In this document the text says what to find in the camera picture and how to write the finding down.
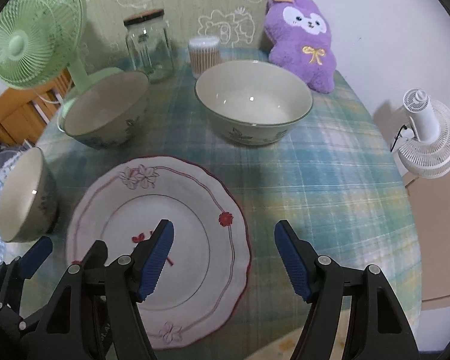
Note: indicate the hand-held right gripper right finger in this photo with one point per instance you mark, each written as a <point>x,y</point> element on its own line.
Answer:
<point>292,262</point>

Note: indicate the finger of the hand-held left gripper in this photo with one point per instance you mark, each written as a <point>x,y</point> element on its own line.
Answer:
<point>37,251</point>
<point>11,313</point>

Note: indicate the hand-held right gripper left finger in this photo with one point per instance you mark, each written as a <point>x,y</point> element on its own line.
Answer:
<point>157,258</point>

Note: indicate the white floral scalloped plate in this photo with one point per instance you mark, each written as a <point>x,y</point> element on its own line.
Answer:
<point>195,210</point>

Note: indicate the small floral ceramic bowl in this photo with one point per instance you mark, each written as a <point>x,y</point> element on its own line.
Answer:
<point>22,191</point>

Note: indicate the medium floral ceramic bowl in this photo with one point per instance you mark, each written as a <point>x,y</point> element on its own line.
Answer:
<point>105,108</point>

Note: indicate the large floral ceramic bowl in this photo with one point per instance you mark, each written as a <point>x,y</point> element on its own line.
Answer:
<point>255,97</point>

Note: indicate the plaid tablecloth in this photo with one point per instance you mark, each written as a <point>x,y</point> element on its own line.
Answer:
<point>322,165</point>

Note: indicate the wooden chair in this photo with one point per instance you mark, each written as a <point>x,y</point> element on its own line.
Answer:
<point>11,108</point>

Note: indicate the beige cabinet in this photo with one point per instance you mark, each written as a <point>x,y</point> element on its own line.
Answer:
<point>435,232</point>

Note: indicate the white circulator fan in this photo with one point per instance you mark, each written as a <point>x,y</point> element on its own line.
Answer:
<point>423,120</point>

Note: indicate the purple plush toy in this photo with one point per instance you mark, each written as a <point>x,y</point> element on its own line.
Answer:
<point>303,60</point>

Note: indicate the cotton swab container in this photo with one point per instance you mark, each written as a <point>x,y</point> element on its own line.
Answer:
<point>204,56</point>

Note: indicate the glass jar with lid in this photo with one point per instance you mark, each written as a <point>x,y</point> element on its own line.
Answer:
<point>150,48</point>

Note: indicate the green desk fan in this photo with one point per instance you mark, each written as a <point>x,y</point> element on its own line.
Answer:
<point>18,41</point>

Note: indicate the green doodle mat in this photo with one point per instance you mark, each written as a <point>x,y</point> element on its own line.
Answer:
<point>195,0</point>

